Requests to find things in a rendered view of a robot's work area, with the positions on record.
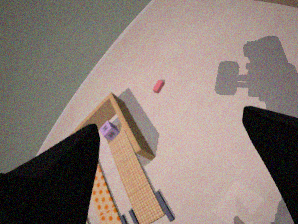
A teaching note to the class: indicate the beige strip with orange polka dots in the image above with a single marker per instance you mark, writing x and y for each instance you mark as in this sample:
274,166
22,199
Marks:
104,204

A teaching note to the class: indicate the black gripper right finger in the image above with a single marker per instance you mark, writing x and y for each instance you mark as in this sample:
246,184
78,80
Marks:
275,136

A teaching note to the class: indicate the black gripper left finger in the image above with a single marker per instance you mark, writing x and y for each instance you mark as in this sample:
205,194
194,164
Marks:
56,186

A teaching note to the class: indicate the tan grid-patterned strip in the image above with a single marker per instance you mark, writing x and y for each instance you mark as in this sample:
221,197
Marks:
140,193

